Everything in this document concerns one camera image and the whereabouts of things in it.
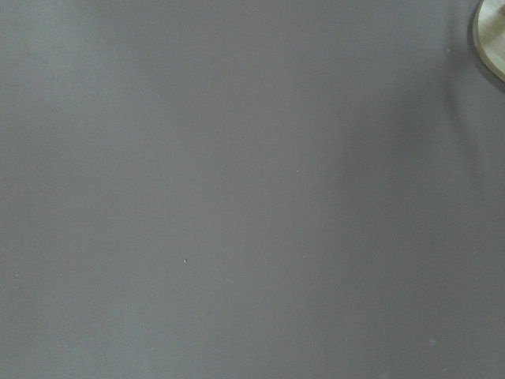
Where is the wooden cup storage rack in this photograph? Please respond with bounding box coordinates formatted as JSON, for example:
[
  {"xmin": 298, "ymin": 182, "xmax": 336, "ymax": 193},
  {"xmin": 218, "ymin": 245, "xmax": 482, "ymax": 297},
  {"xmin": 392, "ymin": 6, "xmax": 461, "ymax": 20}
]
[{"xmin": 471, "ymin": 0, "xmax": 505, "ymax": 82}]

